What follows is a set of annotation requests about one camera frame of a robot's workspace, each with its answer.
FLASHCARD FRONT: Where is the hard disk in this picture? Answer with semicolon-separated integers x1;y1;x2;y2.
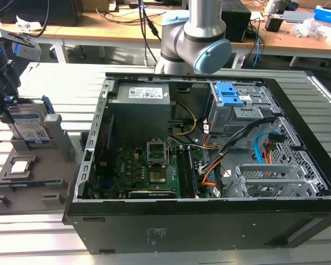
4;95;55;146

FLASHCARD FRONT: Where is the metal disk bay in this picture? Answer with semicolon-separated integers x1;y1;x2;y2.
225;163;321;198

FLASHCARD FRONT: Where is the white crumpled paper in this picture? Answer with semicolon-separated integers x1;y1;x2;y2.
15;14;44;31

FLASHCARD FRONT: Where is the black monitor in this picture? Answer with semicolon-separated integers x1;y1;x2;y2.
0;0;84;27

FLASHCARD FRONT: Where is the silver CPU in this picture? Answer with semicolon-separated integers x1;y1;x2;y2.
10;161;30;174

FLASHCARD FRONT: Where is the grey parts rack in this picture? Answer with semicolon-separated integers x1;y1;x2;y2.
0;95;84;216

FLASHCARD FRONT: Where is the dark RAM stick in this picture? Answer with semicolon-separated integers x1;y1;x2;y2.
9;179;63;189

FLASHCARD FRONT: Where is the wooden desk with monitor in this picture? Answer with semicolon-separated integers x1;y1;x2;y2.
0;10;189;65

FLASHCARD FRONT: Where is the grey power supply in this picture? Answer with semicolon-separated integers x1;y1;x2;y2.
107;82;172;139

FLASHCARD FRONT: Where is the green motherboard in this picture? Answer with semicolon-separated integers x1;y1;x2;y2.
95;143;210;199

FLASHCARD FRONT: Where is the CPU socket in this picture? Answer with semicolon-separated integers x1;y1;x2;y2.
146;140;169;169

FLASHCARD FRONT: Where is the black graphics card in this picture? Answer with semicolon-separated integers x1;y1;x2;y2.
128;189;178;199

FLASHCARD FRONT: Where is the black RAM stick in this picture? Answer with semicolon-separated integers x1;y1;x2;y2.
186;147;200;198

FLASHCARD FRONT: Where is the blue plastic drive latch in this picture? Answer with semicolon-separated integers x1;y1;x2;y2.
216;82;245;107

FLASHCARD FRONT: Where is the grey metal drive cage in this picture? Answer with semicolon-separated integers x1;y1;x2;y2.
208;81;282;136

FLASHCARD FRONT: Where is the black PC case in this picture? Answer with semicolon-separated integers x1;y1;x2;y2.
62;71;331;255

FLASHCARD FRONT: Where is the white power strip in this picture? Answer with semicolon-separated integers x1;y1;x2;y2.
231;53;247;70

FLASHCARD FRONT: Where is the black box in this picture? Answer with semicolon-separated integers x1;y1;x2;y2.
222;2;252;44

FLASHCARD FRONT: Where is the wooden desk with boxes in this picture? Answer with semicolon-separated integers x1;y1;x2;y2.
231;10;331;67

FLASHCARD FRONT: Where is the grey flat box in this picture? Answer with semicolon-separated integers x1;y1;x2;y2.
282;10;317;24

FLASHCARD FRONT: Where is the white crumpled plastic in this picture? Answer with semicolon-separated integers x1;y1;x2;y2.
291;17;331;39

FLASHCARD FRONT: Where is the blue cardboard box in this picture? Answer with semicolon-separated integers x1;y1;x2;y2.
313;4;331;23

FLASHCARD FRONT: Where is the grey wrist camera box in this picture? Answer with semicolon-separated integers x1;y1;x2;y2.
10;33;42;62

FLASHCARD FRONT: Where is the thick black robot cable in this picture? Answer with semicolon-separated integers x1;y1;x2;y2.
0;0;51;38

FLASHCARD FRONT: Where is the black hanging cable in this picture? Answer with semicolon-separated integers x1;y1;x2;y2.
137;0;159;66

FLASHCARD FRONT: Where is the yellow wire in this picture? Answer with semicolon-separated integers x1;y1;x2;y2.
169;102;199;137

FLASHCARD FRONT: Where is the orange wire bundle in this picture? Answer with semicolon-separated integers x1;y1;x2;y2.
202;162;225;188

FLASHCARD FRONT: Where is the black cable bundle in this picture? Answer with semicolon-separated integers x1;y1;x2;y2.
198;115;275;175

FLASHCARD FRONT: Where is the blue hanging cable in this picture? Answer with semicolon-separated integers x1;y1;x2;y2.
252;17;265;68

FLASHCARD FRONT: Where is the blue wire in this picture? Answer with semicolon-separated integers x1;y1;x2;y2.
253;132;280;166

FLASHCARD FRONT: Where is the orange flat wire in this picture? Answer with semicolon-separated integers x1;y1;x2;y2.
263;142;277;166

